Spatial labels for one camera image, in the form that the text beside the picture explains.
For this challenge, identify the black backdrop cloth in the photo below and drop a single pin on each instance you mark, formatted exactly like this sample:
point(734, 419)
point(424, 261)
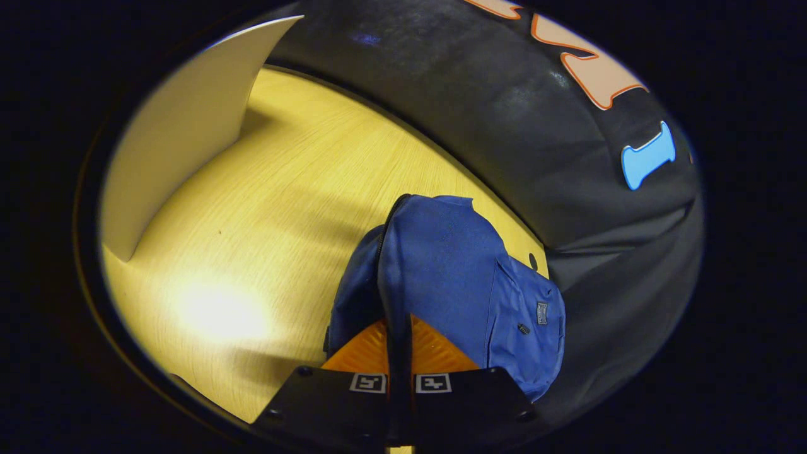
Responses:
point(504, 126)

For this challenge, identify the white plastic bookshelf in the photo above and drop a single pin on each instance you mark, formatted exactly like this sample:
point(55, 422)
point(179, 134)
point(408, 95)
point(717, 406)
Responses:
point(183, 126)

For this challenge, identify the blue schoolbag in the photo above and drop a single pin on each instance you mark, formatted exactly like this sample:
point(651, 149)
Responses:
point(454, 265)

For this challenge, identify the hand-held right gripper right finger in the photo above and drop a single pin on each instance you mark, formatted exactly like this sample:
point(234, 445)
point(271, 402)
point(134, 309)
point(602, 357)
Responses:
point(473, 407)

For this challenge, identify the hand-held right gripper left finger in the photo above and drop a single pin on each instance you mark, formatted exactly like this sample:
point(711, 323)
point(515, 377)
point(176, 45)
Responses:
point(328, 403)

